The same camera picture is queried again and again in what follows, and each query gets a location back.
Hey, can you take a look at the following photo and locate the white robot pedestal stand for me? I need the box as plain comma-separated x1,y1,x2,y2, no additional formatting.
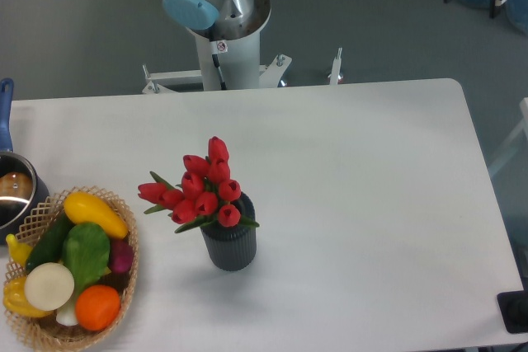
141,28,344,95

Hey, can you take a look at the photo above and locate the green lettuce leaf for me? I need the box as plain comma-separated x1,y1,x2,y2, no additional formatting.
62,223,111,298

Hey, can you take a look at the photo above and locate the dark grey ribbed vase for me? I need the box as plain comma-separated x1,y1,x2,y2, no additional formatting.
199,190,258,273

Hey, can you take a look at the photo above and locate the orange fruit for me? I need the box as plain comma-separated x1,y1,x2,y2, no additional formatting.
75,284,120,331

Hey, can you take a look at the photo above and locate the green cucumber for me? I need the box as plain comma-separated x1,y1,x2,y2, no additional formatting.
26,213,74,273

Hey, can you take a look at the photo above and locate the white table leg frame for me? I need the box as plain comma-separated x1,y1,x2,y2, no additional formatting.
488,97,527,178

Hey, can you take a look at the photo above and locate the black device at table edge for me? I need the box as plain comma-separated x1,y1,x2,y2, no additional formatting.
497,290,527,334

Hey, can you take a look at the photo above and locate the yellow squash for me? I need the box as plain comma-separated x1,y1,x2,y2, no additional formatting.
63,191,129,239

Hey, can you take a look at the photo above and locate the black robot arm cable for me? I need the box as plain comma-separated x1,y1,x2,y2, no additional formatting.
209,21,228,91

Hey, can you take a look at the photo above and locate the yellow bell pepper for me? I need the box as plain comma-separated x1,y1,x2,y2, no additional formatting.
3,276,54,318

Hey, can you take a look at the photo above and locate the purple red onion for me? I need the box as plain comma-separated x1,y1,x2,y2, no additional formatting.
108,239,134,274

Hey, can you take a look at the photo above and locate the white round onion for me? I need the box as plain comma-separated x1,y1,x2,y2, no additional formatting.
24,262,74,311

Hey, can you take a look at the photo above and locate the woven wicker basket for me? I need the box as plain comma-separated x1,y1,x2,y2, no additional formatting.
1,186,139,351

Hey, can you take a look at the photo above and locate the red tulip bouquet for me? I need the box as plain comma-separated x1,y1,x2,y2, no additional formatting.
138,136,259,233

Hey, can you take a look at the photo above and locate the blue handled saucepan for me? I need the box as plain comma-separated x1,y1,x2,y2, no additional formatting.
1,77,49,246

